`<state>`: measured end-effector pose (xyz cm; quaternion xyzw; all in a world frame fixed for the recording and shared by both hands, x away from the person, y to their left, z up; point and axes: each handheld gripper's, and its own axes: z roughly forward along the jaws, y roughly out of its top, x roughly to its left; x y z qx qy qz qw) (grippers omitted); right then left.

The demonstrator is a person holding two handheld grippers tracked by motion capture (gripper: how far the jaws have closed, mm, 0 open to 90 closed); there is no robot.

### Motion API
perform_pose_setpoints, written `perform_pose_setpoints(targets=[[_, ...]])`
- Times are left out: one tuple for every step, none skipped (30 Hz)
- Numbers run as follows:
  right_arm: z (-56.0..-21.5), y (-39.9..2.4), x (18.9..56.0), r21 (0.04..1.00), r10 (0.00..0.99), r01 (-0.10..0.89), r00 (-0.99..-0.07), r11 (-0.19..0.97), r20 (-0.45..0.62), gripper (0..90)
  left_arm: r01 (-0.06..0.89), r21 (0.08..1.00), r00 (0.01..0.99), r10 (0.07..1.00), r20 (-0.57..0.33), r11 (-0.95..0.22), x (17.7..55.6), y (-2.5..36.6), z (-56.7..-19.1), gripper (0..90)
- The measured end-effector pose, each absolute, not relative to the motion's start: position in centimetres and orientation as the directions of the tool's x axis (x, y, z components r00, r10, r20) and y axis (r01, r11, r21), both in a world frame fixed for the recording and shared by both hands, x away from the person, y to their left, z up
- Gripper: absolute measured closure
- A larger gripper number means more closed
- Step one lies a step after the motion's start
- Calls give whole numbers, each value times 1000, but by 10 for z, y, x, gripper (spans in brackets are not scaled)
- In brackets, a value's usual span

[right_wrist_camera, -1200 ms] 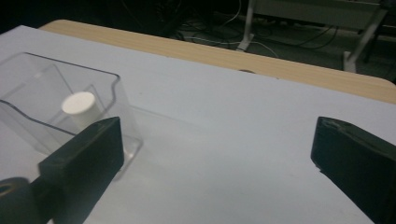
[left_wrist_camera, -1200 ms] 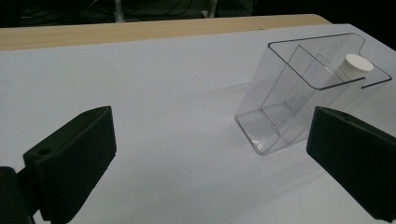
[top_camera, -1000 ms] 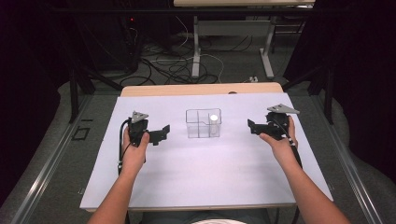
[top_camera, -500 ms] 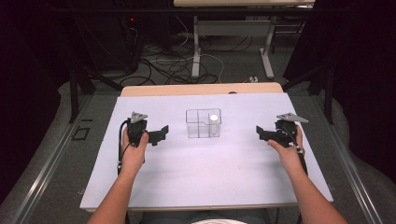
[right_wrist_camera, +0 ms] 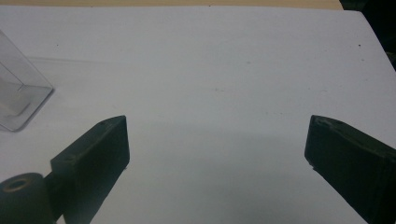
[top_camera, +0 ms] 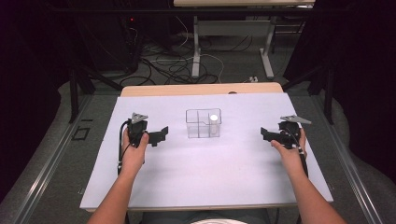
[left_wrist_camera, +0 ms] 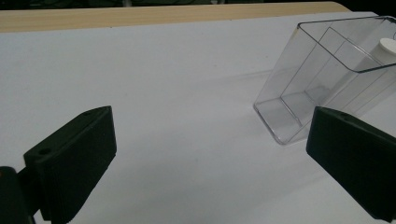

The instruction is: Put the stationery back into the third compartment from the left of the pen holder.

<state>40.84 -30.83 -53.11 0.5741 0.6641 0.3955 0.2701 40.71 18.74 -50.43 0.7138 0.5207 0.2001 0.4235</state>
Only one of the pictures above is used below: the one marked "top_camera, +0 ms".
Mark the person's left hand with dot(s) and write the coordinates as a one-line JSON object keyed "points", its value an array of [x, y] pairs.
{"points": [[134, 158]]}

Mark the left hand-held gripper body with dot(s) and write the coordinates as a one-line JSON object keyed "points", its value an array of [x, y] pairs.
{"points": [[136, 130]]}

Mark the metal floor rail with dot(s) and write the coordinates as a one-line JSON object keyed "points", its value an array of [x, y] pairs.
{"points": [[46, 174], [348, 168]]}

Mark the person's dark clothing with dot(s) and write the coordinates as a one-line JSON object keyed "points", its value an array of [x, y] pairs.
{"points": [[174, 217]]}

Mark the light wooden table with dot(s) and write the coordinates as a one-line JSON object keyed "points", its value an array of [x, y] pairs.
{"points": [[186, 90]]}

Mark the clear plastic compartment box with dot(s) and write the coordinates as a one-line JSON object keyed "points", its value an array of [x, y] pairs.
{"points": [[199, 127]]}

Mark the black computer tower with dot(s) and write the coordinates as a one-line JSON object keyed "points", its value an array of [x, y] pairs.
{"points": [[115, 40]]}

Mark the black metal stand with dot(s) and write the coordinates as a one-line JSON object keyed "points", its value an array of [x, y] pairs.
{"points": [[328, 90], [74, 93]]}

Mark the white plug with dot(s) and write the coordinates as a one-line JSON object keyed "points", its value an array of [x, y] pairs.
{"points": [[253, 79]]}

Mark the white paper sheet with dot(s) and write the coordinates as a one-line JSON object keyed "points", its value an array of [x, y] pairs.
{"points": [[202, 174]]}

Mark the desk with white legs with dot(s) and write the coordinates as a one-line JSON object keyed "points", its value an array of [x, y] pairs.
{"points": [[195, 46]]}

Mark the black horizontal bar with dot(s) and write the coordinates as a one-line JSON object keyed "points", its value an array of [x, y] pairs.
{"points": [[155, 11]]}

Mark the square floor hatch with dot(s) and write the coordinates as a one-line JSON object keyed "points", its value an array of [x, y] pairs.
{"points": [[81, 133]]}

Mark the white cylindrical tube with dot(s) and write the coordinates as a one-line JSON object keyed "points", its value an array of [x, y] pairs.
{"points": [[214, 123]]}

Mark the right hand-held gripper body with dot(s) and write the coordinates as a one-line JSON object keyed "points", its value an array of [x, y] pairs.
{"points": [[289, 133]]}

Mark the person's right hand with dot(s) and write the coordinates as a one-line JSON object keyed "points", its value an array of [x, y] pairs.
{"points": [[291, 160]]}

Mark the dark curtain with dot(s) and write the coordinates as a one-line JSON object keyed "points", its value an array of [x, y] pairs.
{"points": [[28, 77], [367, 77]]}

